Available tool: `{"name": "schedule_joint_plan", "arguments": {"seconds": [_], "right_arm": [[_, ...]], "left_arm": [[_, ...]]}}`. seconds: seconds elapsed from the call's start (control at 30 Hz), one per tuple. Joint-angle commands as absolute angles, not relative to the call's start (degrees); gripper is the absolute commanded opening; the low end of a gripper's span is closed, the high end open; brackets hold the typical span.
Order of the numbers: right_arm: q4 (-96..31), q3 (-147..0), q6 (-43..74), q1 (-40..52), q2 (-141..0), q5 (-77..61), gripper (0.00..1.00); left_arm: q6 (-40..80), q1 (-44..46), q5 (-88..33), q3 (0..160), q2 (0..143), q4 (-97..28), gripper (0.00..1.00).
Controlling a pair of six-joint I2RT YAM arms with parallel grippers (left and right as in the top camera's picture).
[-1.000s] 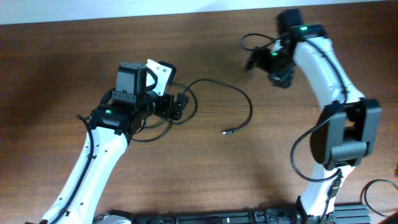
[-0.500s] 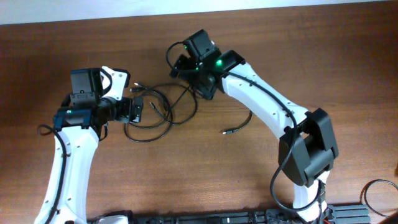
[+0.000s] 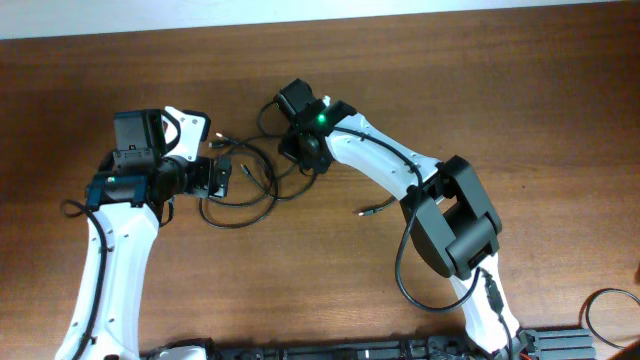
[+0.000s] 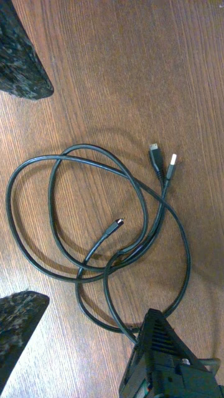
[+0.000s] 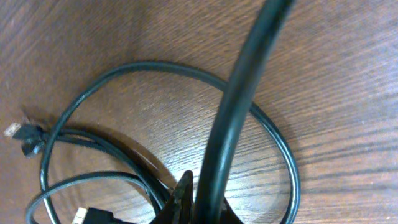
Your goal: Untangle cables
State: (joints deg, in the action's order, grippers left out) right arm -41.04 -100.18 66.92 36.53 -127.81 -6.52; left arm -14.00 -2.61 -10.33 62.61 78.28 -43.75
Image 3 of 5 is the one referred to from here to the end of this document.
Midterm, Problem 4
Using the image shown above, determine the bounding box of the left camera black cable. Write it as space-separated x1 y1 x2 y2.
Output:
59 107 184 360

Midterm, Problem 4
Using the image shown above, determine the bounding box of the thin black USB cable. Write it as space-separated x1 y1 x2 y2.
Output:
198 130 321 230

